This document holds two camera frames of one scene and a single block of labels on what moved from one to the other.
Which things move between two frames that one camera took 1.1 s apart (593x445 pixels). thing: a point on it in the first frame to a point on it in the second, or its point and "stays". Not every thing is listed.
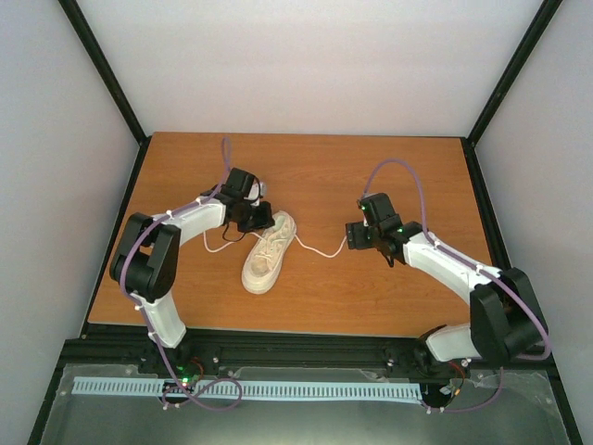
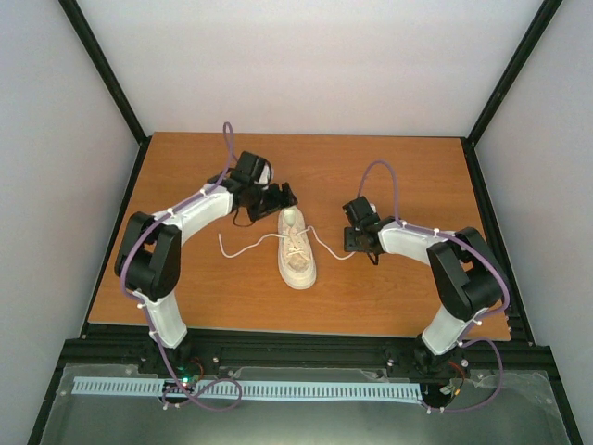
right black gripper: (356, 238) stays
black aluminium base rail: (100, 347) stays
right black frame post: (548, 11) stays
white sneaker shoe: (263, 259) to (296, 249)
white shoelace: (264, 234) to (299, 233)
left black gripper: (267, 221) to (276, 204)
